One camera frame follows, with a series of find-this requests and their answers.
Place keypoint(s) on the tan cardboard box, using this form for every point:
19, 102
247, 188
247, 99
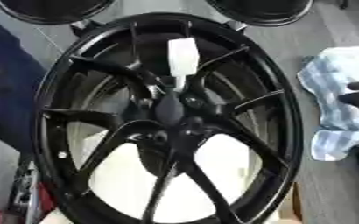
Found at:
291, 204

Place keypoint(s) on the black round wheel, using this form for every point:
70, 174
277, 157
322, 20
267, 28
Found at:
261, 11
55, 11

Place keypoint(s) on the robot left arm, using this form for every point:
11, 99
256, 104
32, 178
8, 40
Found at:
27, 189

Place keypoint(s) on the black spoked wheel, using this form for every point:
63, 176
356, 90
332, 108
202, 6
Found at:
170, 112

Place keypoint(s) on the person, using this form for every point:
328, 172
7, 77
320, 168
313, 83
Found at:
9, 87

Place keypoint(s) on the blue and white checked cloth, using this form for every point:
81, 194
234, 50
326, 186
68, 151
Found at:
328, 87

